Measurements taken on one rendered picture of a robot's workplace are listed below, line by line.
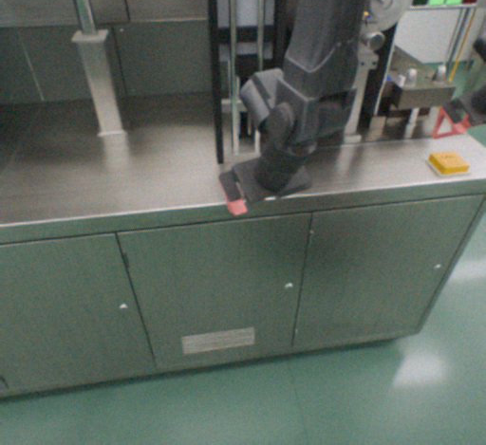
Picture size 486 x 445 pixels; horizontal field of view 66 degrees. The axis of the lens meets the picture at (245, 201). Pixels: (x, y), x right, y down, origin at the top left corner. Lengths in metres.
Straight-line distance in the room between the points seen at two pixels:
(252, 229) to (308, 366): 0.81
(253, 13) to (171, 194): 0.44
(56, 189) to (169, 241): 0.30
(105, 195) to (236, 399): 0.95
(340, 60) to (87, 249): 0.78
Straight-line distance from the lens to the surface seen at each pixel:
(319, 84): 0.39
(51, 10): 1.36
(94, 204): 0.93
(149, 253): 1.01
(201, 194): 0.89
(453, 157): 1.11
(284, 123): 0.41
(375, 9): 1.06
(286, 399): 1.58
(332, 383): 1.63
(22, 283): 1.14
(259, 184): 0.55
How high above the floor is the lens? 1.46
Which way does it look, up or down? 40 degrees down
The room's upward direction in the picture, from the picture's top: straight up
